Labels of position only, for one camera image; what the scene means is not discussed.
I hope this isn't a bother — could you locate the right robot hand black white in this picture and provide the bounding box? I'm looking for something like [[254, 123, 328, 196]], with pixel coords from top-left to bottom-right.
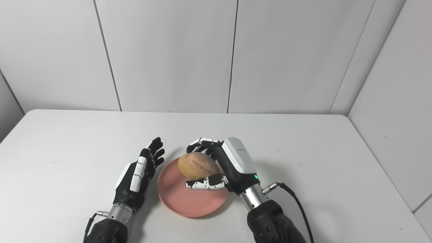
[[186, 137, 261, 195]]

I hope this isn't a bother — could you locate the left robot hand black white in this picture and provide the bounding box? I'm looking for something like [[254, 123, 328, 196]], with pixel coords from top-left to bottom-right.
[[113, 137, 165, 213]]

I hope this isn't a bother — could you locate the bread roll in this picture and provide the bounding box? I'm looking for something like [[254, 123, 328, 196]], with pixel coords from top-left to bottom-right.
[[178, 152, 220, 181]]

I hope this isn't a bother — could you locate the pink plate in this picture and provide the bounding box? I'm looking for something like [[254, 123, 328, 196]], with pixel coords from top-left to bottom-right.
[[157, 157, 229, 218]]

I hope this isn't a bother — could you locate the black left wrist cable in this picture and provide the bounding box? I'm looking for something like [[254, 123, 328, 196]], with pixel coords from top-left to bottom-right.
[[83, 211, 109, 242]]

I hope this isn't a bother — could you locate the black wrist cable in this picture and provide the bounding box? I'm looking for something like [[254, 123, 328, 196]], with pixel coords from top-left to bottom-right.
[[262, 182, 315, 243], [83, 211, 109, 242]]

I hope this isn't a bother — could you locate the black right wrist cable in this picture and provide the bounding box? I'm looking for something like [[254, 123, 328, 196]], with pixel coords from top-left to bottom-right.
[[262, 182, 315, 243]]

